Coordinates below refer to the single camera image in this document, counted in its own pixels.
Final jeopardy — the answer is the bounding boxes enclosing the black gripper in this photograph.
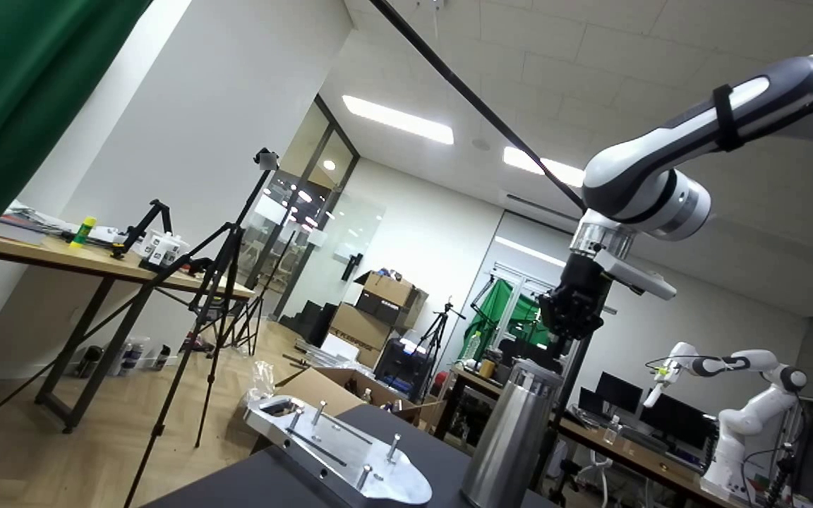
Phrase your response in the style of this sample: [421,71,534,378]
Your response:
[535,252,616,373]

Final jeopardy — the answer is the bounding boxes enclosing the stainless steel flask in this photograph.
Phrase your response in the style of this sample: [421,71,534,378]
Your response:
[456,359,568,508]

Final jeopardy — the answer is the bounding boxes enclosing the black computer monitor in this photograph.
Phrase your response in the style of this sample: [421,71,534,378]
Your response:
[592,369,645,417]
[637,389,714,451]

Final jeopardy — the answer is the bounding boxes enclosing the hanging green cloth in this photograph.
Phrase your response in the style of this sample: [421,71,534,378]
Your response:
[460,273,558,361]

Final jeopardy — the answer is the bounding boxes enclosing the long wooden desk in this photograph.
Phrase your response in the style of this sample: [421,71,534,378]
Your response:
[443,368,747,508]

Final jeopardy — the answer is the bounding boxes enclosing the black background tripod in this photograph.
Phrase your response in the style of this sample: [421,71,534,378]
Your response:
[412,300,456,378]

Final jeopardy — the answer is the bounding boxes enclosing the black box device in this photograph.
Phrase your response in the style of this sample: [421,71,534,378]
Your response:
[371,335,431,399]

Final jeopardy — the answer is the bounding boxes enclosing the closed cardboard box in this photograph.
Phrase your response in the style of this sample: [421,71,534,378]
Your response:
[326,301,391,373]
[359,268,431,332]

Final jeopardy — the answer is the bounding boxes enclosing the long ceiling light panel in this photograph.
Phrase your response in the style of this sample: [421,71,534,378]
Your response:
[498,145,587,191]
[339,93,456,149]

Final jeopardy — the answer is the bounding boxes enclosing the metal plate with pegs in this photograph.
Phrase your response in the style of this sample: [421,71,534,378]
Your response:
[239,393,435,508]

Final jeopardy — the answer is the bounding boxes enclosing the clear plastic cup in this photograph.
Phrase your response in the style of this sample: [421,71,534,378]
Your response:
[247,359,278,406]

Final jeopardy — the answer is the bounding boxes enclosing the tall black tripod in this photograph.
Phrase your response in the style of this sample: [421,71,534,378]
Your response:
[0,148,281,508]

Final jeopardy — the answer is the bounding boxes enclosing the small black tripod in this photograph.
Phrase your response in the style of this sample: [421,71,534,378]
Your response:
[106,198,174,263]

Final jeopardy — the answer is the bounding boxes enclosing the yellow green bottle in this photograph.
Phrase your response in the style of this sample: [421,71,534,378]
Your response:
[66,215,98,255]

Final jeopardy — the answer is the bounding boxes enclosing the wooden table black legs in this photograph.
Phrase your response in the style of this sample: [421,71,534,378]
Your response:
[0,232,258,437]

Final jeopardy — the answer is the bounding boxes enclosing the stack of papers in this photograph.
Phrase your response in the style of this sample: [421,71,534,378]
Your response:
[0,200,78,241]

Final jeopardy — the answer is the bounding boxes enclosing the large green backdrop cloth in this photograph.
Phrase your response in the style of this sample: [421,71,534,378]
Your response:
[0,0,155,263]

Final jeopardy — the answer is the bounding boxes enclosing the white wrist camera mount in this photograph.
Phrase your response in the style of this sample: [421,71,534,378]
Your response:
[570,205,682,304]

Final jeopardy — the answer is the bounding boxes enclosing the black backdrop pole frame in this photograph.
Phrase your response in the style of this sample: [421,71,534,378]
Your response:
[366,0,634,490]

